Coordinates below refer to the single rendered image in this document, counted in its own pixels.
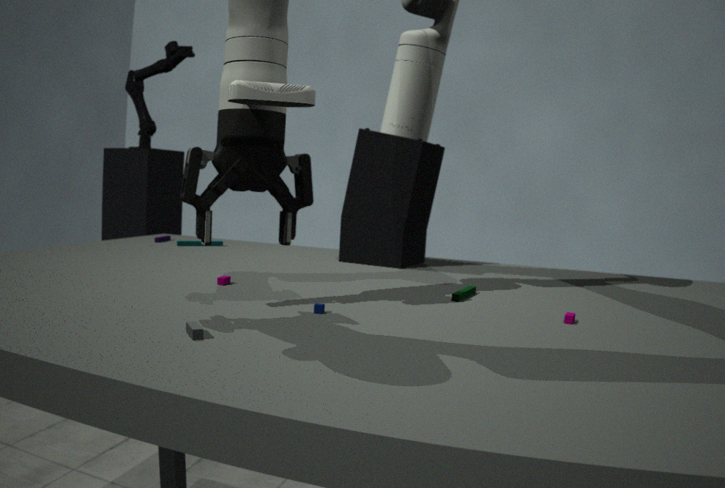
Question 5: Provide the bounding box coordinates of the green rod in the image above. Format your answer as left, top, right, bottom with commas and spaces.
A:
452, 286, 476, 302

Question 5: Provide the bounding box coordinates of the turquoise rod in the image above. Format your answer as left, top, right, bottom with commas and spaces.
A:
177, 241, 223, 246

